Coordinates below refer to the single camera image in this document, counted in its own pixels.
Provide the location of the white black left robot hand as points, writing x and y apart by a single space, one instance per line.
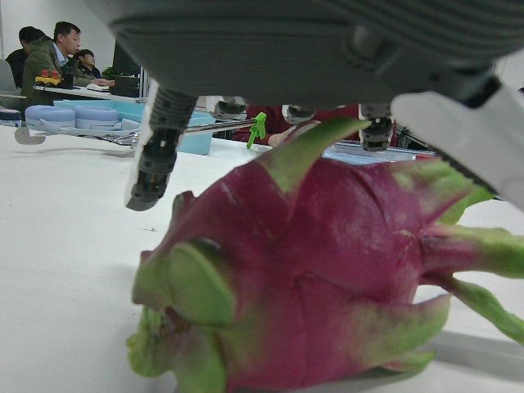
266 45

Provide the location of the pink green dragon fruit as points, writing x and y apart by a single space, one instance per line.
327 266

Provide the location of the blue plastic storage bin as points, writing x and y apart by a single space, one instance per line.
198 141

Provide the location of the black background monitor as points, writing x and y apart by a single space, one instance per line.
123 65

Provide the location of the seated person with dark hair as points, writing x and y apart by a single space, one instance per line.
87 61

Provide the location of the blue round containers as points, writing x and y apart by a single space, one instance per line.
86 118

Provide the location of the yellow box with red buttons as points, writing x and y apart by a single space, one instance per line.
48 78

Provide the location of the man in green jacket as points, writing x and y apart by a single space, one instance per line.
41 65

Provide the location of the person in black jacket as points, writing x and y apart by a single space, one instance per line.
16 61

